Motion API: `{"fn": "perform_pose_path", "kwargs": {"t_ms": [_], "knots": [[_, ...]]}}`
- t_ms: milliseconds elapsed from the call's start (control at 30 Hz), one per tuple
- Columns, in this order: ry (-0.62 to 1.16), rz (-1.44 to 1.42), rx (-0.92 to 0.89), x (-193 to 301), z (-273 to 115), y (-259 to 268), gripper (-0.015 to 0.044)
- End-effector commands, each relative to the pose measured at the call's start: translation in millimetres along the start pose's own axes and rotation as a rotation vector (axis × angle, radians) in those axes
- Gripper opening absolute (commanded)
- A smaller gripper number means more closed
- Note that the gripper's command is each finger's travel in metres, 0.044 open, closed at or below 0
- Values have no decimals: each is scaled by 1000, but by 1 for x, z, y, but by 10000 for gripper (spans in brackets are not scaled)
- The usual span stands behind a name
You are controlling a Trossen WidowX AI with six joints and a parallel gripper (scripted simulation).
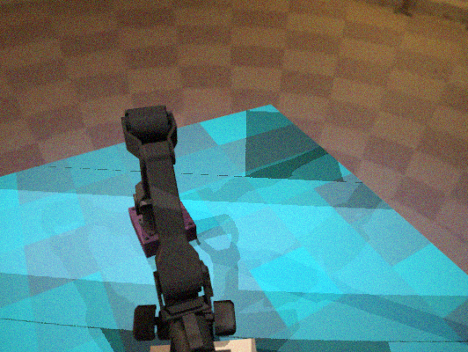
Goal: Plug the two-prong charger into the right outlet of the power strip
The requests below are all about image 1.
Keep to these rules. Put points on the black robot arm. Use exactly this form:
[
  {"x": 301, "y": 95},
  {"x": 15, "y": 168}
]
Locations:
[{"x": 151, "y": 135}]

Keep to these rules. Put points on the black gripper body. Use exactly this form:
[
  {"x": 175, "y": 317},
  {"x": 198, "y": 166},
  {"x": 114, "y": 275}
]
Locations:
[{"x": 145, "y": 320}]

